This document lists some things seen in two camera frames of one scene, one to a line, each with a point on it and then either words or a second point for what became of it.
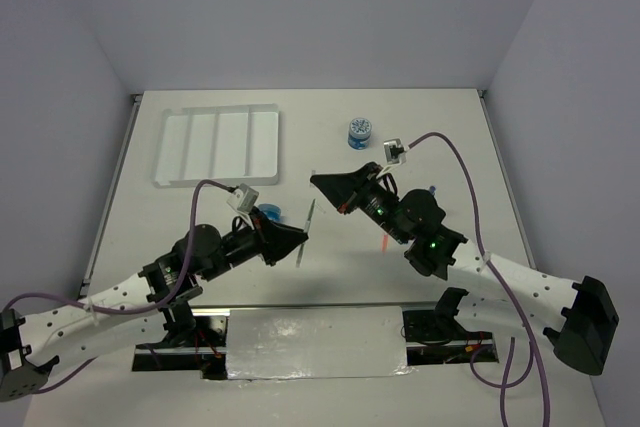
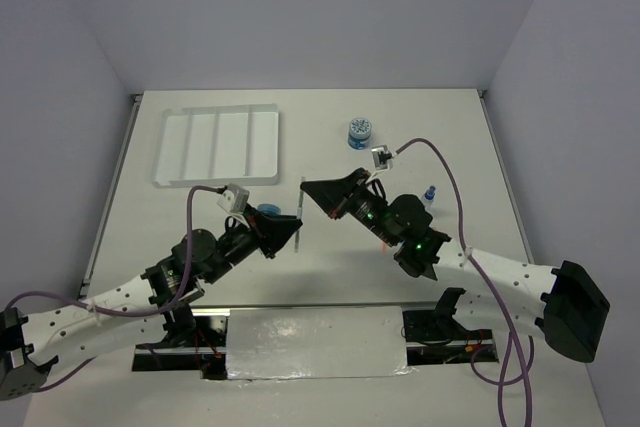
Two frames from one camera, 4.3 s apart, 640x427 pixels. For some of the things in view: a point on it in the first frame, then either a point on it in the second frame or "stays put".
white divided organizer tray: (226, 144) stays put
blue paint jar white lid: (359, 133) stays put
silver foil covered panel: (297, 343) stays put
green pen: (308, 223) -> (299, 207)
